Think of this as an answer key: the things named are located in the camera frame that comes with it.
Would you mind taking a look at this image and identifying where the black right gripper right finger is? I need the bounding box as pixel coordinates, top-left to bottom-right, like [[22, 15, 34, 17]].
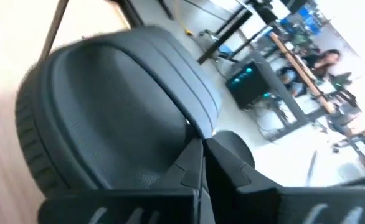
[[205, 138, 365, 224]]

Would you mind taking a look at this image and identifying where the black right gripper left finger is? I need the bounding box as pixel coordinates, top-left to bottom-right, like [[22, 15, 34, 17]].
[[38, 138, 205, 224]]

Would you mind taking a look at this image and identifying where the black rubber slide sandal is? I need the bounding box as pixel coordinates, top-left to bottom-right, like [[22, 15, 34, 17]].
[[14, 24, 257, 224]]

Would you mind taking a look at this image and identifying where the black computer tower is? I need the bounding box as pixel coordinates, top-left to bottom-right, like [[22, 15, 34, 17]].
[[225, 61, 271, 110]]

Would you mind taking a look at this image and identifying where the wooden workbench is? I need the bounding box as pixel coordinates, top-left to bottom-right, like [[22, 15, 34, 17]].
[[268, 32, 336, 115]]

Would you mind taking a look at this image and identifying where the person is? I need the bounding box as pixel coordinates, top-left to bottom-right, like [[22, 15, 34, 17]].
[[300, 49, 342, 79]]

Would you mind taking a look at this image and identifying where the yellow cable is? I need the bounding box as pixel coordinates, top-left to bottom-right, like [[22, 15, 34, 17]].
[[173, 0, 193, 35]]

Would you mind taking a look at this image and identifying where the black aluminium table frame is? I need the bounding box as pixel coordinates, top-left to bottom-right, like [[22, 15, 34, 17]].
[[107, 0, 174, 30]]

